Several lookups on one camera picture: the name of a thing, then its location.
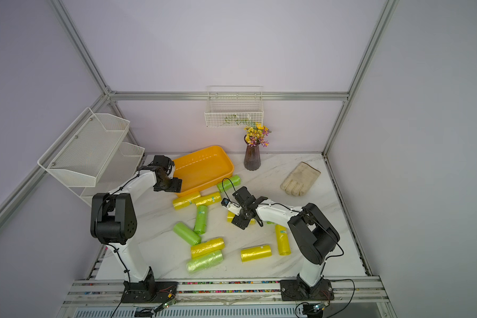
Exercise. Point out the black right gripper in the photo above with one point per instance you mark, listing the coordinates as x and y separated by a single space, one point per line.
240 222

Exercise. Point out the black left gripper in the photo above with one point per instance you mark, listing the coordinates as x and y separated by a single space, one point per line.
175 187

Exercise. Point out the yellow trash bag roll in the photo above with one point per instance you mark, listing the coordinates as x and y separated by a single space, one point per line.
205 248
282 240
256 253
230 217
185 201
213 198

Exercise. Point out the orange plastic storage box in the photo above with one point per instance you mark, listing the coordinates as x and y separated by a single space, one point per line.
202 169

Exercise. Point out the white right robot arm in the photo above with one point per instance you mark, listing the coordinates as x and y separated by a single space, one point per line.
312 231

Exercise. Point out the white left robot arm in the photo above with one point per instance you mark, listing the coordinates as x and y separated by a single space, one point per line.
113 216

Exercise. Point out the light green trash bag roll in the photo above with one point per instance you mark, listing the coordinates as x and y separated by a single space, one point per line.
204 262

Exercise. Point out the white mesh lower shelf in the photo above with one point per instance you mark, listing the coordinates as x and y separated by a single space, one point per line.
121 168

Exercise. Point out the purple glass vase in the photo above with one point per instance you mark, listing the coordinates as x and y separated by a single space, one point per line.
252 160

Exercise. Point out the cream work glove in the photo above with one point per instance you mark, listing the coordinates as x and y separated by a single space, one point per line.
300 180

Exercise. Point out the yellow purple artificial flowers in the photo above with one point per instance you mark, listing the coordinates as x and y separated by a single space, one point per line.
256 135

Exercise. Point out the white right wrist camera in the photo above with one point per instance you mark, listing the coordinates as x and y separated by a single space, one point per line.
231 206

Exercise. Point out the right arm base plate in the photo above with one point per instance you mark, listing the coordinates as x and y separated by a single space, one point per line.
298 290

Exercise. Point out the white wire wall basket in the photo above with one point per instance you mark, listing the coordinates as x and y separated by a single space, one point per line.
234 106

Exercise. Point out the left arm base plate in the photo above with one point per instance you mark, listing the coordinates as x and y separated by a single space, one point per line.
149 292

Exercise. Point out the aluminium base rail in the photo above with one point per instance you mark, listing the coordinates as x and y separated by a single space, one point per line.
221 291

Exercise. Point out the aluminium corner frame post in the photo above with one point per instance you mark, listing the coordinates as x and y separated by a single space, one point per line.
382 22

